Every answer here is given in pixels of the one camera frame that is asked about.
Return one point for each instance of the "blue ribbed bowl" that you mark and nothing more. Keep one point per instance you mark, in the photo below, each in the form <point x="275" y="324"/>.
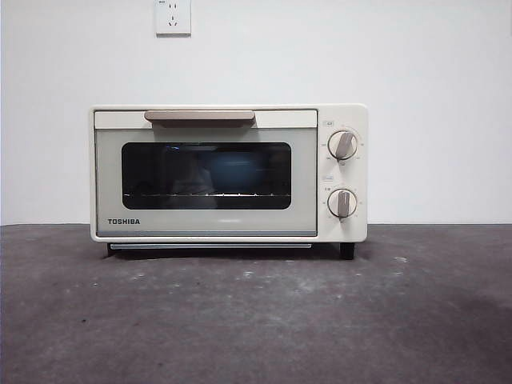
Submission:
<point x="234" y="174"/>

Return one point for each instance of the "cream Toshiba toaster oven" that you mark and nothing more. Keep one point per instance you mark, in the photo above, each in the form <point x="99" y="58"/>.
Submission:
<point x="348" y="176"/>

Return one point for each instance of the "cream timer knob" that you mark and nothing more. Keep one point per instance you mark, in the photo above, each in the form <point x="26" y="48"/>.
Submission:
<point x="342" y="203"/>

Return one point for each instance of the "cream temperature knob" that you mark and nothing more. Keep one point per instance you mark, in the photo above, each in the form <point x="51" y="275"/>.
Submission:
<point x="342" y="145"/>

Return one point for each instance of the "white wall socket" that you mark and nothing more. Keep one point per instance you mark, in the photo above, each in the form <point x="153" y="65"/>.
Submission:
<point x="173" y="24"/>

